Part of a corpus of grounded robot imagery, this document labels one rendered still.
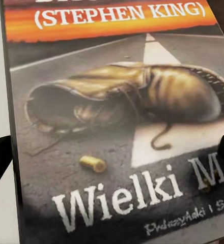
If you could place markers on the hardback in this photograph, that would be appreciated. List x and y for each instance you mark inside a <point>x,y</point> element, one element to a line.
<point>116,112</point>

